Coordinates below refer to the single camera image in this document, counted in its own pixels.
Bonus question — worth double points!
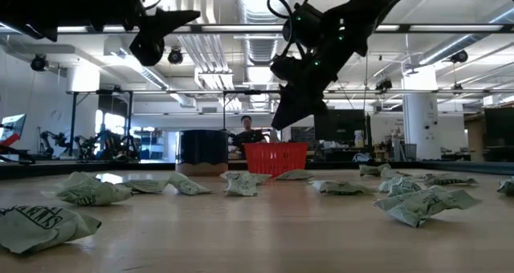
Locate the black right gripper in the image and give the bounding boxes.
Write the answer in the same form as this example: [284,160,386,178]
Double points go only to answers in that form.
[269,0,378,130]

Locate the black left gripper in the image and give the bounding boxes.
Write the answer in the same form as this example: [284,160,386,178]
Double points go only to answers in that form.
[55,0,202,67]

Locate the green-white sweetener packet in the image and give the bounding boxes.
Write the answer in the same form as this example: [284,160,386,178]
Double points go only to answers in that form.
[166,171,213,197]
[222,171,260,198]
[117,178,170,194]
[423,173,479,186]
[41,171,134,207]
[377,175,405,194]
[309,179,377,196]
[387,179,422,198]
[496,176,514,197]
[219,170,273,185]
[373,185,482,229]
[275,169,315,181]
[0,204,103,255]
[358,163,393,178]

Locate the black overhead rig bar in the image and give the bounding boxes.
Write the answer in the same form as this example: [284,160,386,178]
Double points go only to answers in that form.
[0,22,514,35]

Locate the black computer monitor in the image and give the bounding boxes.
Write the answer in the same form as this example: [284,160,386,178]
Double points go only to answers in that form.
[314,109,367,144]

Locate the black round ceiling fixture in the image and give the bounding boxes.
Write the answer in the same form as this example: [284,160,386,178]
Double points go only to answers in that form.
[167,47,185,65]
[30,54,49,72]
[449,49,470,64]

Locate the red plastic basket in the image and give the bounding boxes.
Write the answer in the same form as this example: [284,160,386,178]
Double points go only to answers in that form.
[243,141,310,178]

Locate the person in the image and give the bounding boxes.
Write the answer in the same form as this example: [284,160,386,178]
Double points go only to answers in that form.
[228,115,271,161]

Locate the dark blue mug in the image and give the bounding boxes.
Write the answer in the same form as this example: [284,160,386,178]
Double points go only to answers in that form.
[175,128,230,177]

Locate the white round column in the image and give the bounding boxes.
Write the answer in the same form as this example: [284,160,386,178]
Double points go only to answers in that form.
[402,66,442,161]

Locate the tilted monitor with red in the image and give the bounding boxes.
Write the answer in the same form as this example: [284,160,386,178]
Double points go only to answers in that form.
[0,112,27,148]

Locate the large black screen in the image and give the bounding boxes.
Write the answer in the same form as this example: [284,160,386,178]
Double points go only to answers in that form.
[483,106,514,162]

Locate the silver ceiling duct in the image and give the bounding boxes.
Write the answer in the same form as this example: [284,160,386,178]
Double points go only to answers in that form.
[236,0,291,110]

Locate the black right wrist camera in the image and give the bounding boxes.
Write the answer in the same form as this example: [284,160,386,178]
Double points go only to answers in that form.
[282,2,324,49]

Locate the black background rig frame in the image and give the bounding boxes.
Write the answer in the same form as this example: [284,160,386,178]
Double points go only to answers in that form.
[66,88,136,158]

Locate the black aluminium table frame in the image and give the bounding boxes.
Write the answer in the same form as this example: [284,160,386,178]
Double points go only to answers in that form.
[0,159,514,181]

